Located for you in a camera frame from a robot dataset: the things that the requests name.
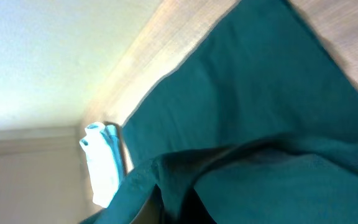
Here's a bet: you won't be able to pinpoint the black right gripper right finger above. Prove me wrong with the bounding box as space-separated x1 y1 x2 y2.
178 189 216 224

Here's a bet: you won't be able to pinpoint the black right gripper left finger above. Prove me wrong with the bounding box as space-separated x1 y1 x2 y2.
131 185 165 224

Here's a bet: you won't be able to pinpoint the black shorts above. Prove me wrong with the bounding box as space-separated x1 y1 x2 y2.
86 0 358 223

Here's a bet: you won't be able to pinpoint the folded light blue jeans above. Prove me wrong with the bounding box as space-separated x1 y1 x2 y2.
79 122 126 208

